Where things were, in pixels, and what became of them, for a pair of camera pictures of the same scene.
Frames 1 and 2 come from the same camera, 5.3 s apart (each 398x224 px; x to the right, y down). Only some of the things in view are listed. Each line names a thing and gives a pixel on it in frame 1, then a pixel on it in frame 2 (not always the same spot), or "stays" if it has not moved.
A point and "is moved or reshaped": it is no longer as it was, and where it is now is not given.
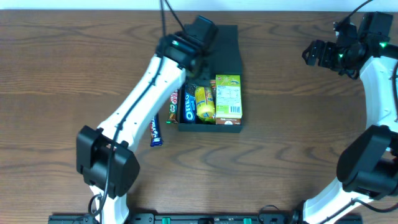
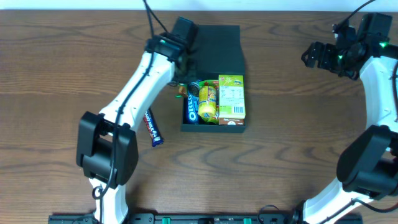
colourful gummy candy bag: (205, 112) to (215, 120)
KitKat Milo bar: (173, 109) to (183, 89)
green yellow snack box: (228, 96) stays
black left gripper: (201, 69) to (182, 66)
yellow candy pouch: (204, 102) is moved or reshaped
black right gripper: (315, 53) stays
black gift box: (224, 59) stays
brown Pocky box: (228, 121) stays
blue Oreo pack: (190, 102) stays
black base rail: (203, 219) stays
